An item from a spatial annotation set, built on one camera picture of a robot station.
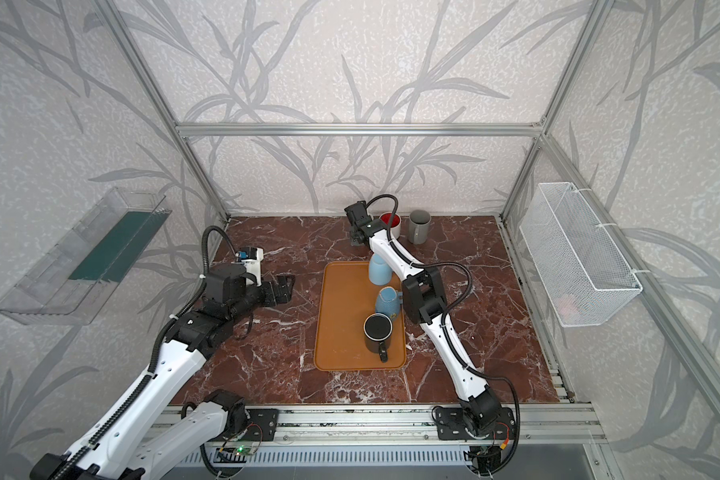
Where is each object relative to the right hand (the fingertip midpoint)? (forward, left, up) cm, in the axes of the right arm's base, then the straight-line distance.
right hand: (364, 224), depth 108 cm
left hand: (-30, +19, +16) cm, 39 cm away
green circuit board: (-67, +28, -6) cm, 73 cm away
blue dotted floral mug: (-33, -8, +3) cm, 34 cm away
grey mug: (-3, -19, +2) cm, 20 cm away
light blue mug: (-21, -5, -1) cm, 21 cm away
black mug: (-41, -5, +2) cm, 41 cm away
